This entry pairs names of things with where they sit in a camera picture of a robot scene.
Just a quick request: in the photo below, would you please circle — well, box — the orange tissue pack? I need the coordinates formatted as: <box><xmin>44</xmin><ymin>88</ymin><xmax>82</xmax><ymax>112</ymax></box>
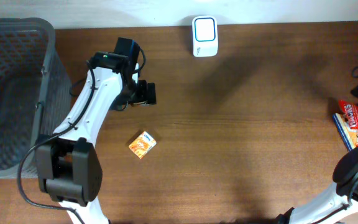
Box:
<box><xmin>129</xmin><ymin>131</ymin><xmax>157</xmax><ymax>159</ymax></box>

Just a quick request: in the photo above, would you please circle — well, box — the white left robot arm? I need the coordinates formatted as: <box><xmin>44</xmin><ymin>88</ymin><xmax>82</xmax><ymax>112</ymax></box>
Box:
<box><xmin>31</xmin><ymin>37</ymin><xmax>157</xmax><ymax>223</ymax></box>

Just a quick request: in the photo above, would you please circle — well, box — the red candy bag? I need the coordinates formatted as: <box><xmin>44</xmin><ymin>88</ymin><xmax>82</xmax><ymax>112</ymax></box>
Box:
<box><xmin>338</xmin><ymin>100</ymin><xmax>358</xmax><ymax>130</ymax></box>

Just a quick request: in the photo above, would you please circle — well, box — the grey plastic mesh basket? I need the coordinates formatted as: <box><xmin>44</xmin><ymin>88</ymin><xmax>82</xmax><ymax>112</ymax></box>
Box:
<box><xmin>0</xmin><ymin>18</ymin><xmax>71</xmax><ymax>179</ymax></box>

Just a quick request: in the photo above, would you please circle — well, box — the yellow snack bag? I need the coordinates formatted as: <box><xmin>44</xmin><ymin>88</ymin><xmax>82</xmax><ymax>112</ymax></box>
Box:
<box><xmin>333</xmin><ymin>113</ymin><xmax>358</xmax><ymax>151</ymax></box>

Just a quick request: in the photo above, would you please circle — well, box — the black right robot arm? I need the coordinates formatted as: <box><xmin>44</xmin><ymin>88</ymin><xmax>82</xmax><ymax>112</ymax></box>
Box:
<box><xmin>274</xmin><ymin>85</ymin><xmax>358</xmax><ymax>224</ymax></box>

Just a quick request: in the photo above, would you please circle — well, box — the white barcode scanner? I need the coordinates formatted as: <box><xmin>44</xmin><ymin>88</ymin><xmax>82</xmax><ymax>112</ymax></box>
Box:
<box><xmin>191</xmin><ymin>16</ymin><xmax>219</xmax><ymax>57</ymax></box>

